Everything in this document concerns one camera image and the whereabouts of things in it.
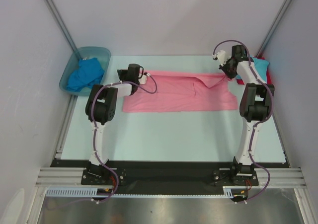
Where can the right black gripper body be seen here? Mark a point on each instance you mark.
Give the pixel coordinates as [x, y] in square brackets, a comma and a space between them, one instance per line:
[226, 70]

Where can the pink t shirt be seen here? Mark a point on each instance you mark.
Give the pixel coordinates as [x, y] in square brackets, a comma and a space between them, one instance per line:
[178, 91]

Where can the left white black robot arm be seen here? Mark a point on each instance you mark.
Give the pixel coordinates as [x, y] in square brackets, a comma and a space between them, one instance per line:
[101, 107]

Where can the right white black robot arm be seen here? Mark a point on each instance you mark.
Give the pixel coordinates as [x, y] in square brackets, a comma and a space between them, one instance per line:
[255, 108]

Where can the teal folded t shirt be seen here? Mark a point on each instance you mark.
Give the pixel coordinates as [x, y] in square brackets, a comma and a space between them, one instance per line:
[261, 66]

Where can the blue crumpled t shirt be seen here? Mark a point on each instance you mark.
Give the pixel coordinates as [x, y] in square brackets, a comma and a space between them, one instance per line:
[87, 75]

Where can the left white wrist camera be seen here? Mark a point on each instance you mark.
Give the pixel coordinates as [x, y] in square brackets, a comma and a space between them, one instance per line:
[143, 78]

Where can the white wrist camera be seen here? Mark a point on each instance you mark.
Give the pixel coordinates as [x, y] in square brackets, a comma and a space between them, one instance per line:
[221, 56]
[143, 78]

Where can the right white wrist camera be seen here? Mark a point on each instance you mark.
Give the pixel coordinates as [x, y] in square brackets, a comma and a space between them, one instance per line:
[221, 56]

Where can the right aluminium corner post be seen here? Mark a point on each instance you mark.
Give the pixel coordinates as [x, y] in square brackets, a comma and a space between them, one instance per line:
[276, 22]

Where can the aluminium corner post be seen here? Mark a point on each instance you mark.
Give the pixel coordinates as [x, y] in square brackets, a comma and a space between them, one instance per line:
[276, 22]
[61, 24]

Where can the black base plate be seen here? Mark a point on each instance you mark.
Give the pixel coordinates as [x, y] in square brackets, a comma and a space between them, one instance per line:
[162, 178]

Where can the front aluminium rail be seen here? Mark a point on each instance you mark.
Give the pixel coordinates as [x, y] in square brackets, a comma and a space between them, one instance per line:
[72, 176]

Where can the left slotted cable duct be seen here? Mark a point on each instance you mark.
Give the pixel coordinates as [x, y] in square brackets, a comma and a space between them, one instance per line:
[78, 192]

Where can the slotted cable duct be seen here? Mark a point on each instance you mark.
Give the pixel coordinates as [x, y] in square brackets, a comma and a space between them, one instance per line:
[78, 192]
[237, 191]

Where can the left aluminium corner post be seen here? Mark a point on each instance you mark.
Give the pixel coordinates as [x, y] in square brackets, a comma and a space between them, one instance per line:
[61, 24]

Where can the right slotted cable duct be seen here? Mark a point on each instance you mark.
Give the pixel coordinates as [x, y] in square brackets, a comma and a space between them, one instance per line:
[237, 191]

